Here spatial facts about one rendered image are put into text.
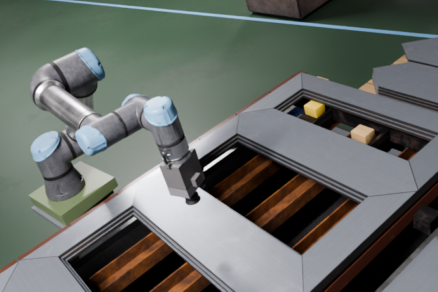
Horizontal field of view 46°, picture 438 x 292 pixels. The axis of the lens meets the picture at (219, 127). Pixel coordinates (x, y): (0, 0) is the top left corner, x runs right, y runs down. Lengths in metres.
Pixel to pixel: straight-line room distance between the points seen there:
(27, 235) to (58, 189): 1.28
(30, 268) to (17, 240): 1.65
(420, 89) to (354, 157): 0.40
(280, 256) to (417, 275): 0.32
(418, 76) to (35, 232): 2.30
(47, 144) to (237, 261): 0.90
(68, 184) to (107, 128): 0.75
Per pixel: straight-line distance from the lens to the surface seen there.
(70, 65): 1.62
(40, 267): 1.62
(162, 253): 1.67
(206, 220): 1.49
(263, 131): 1.77
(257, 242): 1.38
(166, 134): 1.25
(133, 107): 1.32
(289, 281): 1.29
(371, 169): 1.54
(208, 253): 1.40
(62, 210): 1.98
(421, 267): 1.36
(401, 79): 1.93
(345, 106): 1.84
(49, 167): 1.97
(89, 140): 1.27
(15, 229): 3.37
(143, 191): 1.68
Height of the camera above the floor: 1.83
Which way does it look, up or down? 32 degrees down
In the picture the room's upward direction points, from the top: 17 degrees counter-clockwise
